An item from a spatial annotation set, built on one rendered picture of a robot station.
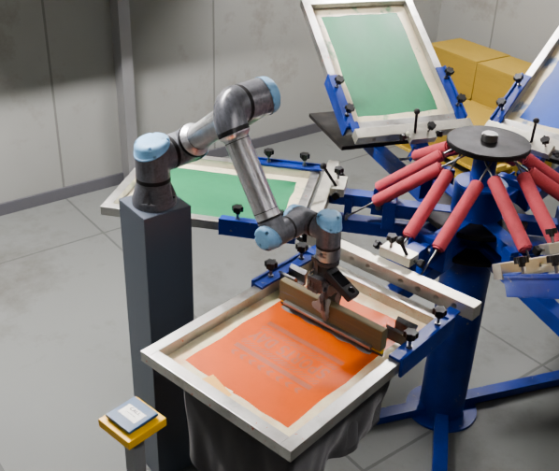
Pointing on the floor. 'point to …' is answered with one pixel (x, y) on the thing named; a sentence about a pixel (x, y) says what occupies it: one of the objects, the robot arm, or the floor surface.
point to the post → (135, 454)
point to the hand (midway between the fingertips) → (330, 316)
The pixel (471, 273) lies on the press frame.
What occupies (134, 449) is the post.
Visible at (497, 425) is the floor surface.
